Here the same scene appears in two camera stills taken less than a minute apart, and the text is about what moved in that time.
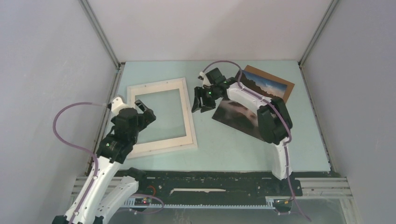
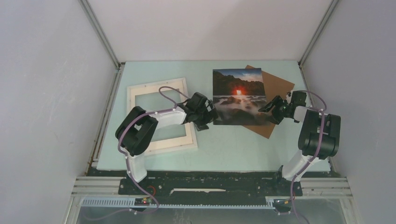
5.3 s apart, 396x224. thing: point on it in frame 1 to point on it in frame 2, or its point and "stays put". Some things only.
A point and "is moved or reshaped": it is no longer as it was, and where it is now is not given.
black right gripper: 200,92 to 275,118
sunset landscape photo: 243,116 is moved or reshaped
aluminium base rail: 328,188 stays put
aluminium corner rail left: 101,33 stays put
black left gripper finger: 147,116 to 215,115
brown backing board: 289,88 is moved or reshaped
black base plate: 201,184 stays put
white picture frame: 167,146 stays put
